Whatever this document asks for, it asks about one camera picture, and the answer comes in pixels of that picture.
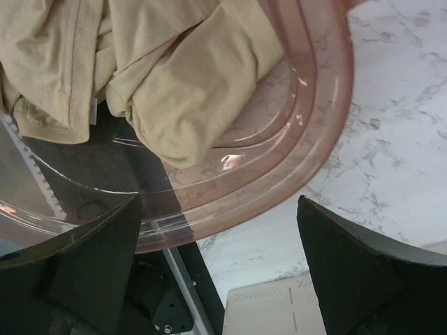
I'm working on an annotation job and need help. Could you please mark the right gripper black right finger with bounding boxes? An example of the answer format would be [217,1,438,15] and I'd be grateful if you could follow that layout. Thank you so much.
[297,196,446,334]

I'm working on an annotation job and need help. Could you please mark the white perforated file organizer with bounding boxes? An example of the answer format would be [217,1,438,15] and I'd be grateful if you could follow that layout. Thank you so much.
[222,272,326,335]

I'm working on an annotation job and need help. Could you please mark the beige t shirt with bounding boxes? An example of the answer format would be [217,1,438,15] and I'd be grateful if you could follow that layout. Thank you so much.
[1,1,284,169]

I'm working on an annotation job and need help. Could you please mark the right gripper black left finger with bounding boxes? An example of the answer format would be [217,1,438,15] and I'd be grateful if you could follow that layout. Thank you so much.
[1,198,142,334]

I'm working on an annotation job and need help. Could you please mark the pink translucent plastic tub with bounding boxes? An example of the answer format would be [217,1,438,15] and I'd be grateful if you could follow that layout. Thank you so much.
[1,1,356,253]

